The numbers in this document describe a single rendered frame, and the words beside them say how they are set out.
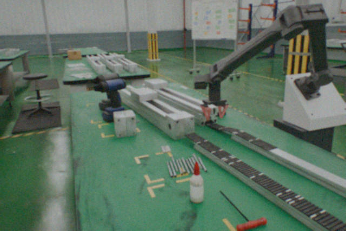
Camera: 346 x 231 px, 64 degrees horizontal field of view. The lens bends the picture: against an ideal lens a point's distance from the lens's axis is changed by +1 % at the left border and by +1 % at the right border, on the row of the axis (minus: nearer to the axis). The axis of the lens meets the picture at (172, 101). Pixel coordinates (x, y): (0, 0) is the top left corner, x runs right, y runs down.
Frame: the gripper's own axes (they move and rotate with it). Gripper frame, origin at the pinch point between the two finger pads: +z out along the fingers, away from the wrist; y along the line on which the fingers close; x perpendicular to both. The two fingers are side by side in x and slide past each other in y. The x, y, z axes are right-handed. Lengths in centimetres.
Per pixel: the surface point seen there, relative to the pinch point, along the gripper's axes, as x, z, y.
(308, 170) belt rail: 53, 2, 2
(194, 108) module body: -9.4, -3.3, 5.3
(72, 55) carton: -395, -5, 16
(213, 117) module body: -4.3, 1.2, -2.3
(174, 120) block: 4.8, -4.4, 24.1
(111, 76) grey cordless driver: -58, -16, 34
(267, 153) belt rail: 36.1, 3.7, 1.5
